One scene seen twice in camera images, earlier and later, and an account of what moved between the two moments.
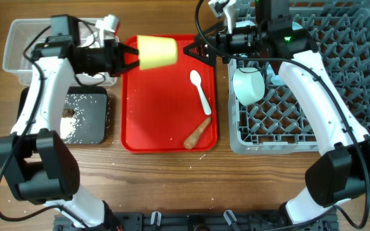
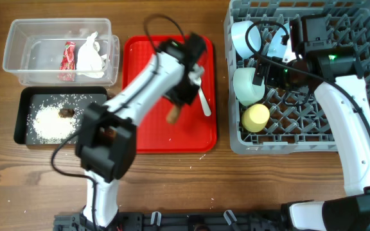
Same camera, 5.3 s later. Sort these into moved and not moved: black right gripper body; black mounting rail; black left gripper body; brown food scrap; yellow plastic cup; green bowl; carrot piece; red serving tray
Moved: yellow plastic cup; carrot piece; black right gripper body; black left gripper body
Not moved: red serving tray; brown food scrap; black mounting rail; green bowl
